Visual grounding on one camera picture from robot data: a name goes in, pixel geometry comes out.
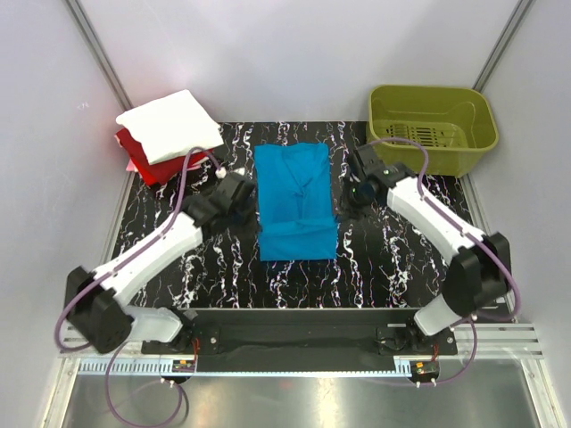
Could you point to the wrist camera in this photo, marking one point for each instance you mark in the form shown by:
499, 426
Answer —
235, 187
364, 161

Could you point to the folded red t-shirt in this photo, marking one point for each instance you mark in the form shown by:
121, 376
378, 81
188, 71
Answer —
158, 173

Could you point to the olive green plastic basket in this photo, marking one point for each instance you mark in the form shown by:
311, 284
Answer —
454, 124

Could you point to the left corner aluminium post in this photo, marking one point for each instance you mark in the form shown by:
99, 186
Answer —
93, 43

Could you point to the right corner aluminium post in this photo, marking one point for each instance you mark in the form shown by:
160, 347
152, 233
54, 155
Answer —
507, 35

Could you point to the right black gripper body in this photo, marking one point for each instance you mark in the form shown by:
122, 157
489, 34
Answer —
354, 201

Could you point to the blue t-shirt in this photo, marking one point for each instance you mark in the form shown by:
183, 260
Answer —
295, 202

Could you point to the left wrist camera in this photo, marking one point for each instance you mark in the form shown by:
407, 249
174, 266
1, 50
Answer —
235, 187

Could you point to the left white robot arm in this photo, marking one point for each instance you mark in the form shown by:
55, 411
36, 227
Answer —
97, 302

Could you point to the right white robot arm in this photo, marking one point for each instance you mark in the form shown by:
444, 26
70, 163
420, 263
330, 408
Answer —
478, 264

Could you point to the corner aluminium post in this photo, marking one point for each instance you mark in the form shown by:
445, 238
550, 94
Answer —
507, 35
93, 43

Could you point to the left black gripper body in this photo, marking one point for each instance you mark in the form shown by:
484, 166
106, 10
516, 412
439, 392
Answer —
246, 222

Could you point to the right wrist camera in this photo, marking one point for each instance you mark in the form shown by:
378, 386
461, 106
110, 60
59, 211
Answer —
364, 161

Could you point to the folded pink t-shirt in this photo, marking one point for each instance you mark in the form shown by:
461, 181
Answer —
131, 167

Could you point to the folded white t-shirt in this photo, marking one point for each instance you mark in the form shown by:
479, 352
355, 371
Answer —
169, 127

